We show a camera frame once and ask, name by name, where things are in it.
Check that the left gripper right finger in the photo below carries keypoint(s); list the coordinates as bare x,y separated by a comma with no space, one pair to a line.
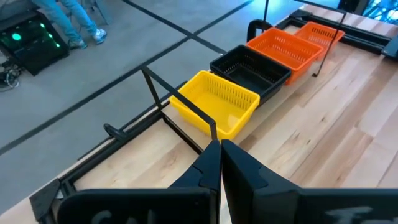
264,202

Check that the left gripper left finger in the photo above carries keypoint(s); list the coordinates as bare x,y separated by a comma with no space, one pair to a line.
140,207

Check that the yellow plastic basket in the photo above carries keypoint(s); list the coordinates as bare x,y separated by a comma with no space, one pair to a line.
217,102
245,119

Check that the black plastic basket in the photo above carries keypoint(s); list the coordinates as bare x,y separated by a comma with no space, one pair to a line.
277,90
248,71

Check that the black lever clamp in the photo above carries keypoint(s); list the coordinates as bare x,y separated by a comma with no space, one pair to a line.
115,133

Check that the black computer green lights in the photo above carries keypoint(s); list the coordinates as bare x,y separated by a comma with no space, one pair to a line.
34,53

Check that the person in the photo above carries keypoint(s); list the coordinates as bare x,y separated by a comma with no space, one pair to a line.
62,18

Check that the black frame wooden shelf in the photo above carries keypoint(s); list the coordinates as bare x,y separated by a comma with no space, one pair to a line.
177,95

